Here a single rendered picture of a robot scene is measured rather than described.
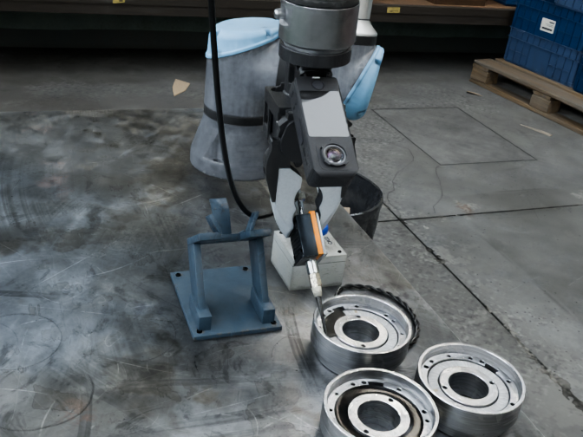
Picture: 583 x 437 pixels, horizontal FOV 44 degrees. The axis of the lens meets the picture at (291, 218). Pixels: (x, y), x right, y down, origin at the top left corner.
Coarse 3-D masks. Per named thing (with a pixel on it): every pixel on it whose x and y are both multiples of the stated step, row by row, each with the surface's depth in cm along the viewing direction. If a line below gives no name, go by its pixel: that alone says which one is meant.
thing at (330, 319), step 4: (336, 308) 80; (340, 308) 80; (332, 312) 79; (336, 312) 79; (340, 312) 79; (328, 316) 78; (332, 316) 79; (336, 316) 79; (340, 316) 79; (324, 320) 78; (328, 320) 78; (332, 320) 78; (336, 320) 78; (328, 324) 77; (332, 324) 77; (320, 328) 77; (328, 328) 77; (332, 328) 77; (328, 332) 76; (332, 332) 76; (332, 336) 76; (336, 336) 76
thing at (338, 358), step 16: (336, 304) 80; (352, 304) 81; (368, 304) 81; (384, 304) 80; (320, 320) 78; (352, 320) 79; (368, 320) 79; (400, 320) 79; (320, 336) 74; (352, 336) 80; (368, 336) 79; (384, 336) 76; (400, 336) 77; (320, 352) 75; (336, 352) 73; (352, 352) 72; (368, 352) 72; (384, 352) 72; (400, 352) 74; (336, 368) 74; (352, 368) 73; (384, 368) 73
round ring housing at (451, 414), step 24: (432, 360) 74; (456, 360) 75; (480, 360) 75; (504, 360) 73; (456, 384) 73; (480, 384) 72; (504, 384) 72; (456, 408) 66; (504, 408) 69; (456, 432) 68; (480, 432) 67
